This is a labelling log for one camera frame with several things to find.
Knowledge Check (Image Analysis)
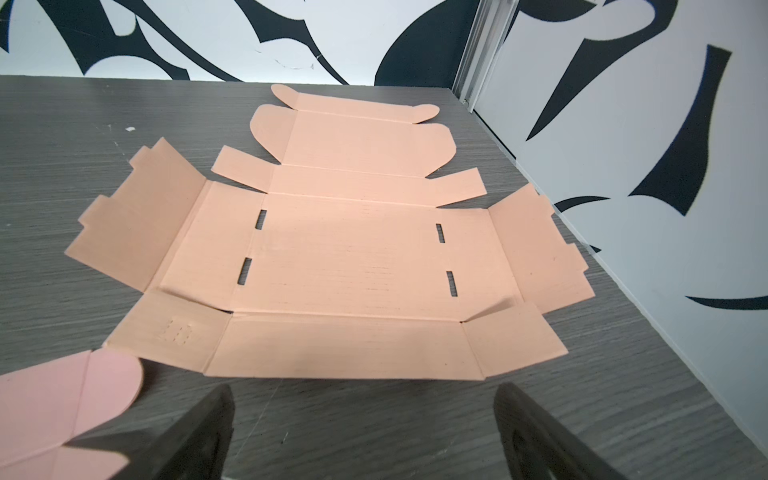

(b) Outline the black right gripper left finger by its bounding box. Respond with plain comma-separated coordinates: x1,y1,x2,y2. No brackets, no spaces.
113,384,235,480

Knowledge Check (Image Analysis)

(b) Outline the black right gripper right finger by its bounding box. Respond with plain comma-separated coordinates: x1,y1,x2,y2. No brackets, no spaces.
493,383,624,479

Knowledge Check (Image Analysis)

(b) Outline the pink cardboard box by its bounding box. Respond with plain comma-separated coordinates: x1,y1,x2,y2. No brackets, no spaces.
1,348,144,479

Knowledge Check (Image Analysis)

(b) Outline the flat orange cardboard box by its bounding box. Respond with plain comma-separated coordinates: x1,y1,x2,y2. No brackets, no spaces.
66,84,594,380

